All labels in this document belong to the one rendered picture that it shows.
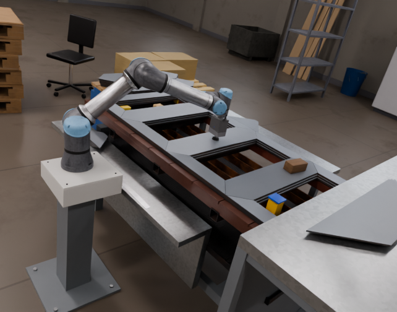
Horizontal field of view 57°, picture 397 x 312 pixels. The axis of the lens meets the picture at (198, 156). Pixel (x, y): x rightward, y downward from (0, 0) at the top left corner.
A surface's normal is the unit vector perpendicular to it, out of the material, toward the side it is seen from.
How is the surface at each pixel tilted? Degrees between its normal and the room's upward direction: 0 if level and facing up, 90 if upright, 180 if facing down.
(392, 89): 90
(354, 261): 0
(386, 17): 90
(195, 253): 90
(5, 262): 0
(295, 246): 0
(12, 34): 90
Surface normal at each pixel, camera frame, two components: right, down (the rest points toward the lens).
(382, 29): -0.76, 0.16
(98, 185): 0.62, 0.46
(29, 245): 0.18, -0.87
